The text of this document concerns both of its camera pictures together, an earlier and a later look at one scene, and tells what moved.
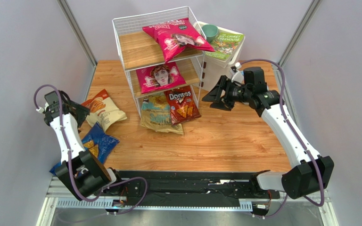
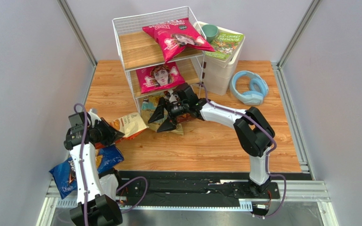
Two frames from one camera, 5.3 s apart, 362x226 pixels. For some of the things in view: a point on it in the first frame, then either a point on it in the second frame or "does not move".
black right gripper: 225,92 -> 171,111
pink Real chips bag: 160,77 does not move
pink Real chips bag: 174,37 does not move
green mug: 210,31 does not move
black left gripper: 82,111 -> 111,134
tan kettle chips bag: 156,115 does not move
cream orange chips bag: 102,110 -> 130,126
